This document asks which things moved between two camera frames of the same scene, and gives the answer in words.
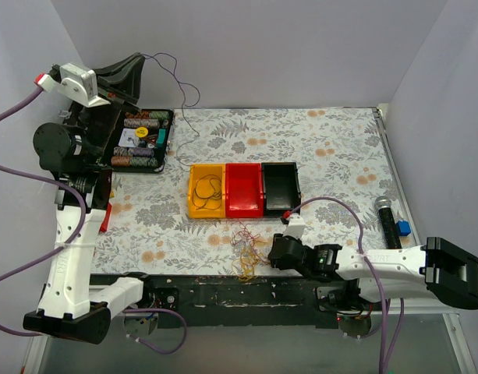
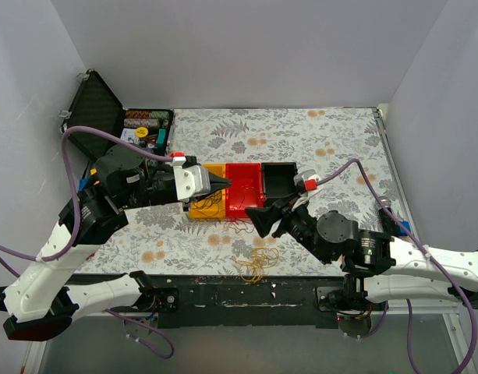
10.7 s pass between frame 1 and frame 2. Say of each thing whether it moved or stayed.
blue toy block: stayed
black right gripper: moved
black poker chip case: stayed
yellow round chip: stayed
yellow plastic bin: stayed
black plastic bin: stayed
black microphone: stayed
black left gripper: moved
